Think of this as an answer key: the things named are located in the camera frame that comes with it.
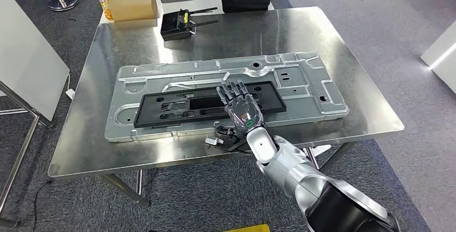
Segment stainless steel workbench table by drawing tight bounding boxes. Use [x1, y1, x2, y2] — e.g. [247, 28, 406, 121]
[47, 6, 405, 208]

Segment black floor cable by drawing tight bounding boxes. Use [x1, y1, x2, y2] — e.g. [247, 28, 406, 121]
[31, 177, 55, 232]

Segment white power adapter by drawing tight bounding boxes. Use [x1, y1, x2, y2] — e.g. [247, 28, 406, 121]
[65, 74, 76, 101]

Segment white pedestal with light strips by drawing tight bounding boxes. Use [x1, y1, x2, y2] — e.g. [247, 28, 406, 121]
[419, 20, 456, 95]

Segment black remote controller with antennas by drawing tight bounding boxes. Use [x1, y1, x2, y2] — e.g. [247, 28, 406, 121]
[160, 6, 219, 42]

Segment white side table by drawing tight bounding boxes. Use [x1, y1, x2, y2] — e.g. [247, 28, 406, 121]
[98, 0, 275, 31]

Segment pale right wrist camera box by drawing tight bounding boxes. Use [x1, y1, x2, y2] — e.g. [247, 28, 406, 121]
[204, 125, 247, 153]

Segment stamped sheet metal panel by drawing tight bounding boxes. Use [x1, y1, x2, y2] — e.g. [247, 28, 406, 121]
[104, 51, 350, 143]

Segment black plastic plate frame part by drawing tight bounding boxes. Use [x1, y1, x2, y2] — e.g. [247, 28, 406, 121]
[133, 81, 287, 129]

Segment white panel on metal stand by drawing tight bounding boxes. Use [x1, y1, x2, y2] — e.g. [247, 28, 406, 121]
[0, 0, 71, 229]

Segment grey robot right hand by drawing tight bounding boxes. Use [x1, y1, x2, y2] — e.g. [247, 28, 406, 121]
[216, 79, 265, 139]

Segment brown cardboard box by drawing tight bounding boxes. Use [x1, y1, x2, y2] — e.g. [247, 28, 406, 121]
[108, 0, 159, 30]

